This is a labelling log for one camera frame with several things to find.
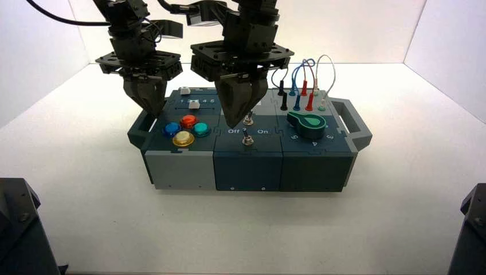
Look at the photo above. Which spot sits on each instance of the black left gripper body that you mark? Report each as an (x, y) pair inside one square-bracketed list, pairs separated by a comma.
[(142, 63)]

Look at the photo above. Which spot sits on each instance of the red push button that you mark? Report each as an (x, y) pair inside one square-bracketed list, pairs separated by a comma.
[(188, 121)]

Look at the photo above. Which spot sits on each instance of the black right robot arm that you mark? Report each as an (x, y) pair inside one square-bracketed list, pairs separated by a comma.
[(250, 11)]

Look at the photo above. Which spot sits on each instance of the yellow push button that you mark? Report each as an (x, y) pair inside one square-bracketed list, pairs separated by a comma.
[(183, 139)]

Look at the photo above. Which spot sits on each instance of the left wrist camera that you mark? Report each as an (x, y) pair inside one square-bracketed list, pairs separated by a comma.
[(171, 29)]

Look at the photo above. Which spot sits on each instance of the dark right arm base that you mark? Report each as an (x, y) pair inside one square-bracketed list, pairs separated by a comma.
[(470, 235)]

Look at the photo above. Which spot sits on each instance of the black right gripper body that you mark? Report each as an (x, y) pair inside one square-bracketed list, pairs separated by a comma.
[(243, 57)]

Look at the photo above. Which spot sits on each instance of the blue push button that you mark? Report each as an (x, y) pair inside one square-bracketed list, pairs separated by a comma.
[(172, 129)]

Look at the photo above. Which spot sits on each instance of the white slider knob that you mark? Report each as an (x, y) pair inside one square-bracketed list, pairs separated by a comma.
[(194, 104), (184, 90)]

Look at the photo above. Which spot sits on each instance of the small white display panel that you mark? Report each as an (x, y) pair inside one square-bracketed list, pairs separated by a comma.
[(259, 103)]

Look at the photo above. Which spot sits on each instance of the blue grey control box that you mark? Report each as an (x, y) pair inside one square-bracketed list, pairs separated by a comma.
[(247, 171)]

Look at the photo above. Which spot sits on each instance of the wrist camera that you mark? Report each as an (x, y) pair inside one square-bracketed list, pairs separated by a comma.
[(201, 15), (171, 29)]

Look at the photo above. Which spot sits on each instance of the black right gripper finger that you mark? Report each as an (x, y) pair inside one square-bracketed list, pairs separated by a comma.
[(259, 93), (233, 100)]

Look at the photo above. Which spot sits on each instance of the dark left arm base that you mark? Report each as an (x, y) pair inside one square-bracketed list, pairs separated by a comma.
[(22, 235)]

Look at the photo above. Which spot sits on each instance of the green rotary knob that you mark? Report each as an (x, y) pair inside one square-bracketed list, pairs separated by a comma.
[(310, 125)]

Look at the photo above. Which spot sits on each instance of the green push button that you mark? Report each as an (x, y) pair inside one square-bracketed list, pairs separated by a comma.
[(201, 129)]

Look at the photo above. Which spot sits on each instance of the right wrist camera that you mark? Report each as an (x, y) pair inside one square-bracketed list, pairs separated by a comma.
[(201, 15)]

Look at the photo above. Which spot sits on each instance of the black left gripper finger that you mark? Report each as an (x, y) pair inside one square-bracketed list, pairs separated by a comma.
[(140, 95), (160, 94)]

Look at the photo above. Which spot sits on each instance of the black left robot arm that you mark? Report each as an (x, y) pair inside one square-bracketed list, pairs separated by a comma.
[(123, 17)]

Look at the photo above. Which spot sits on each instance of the silver toggle switch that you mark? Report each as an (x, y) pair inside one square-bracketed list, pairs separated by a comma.
[(248, 120), (248, 140)]

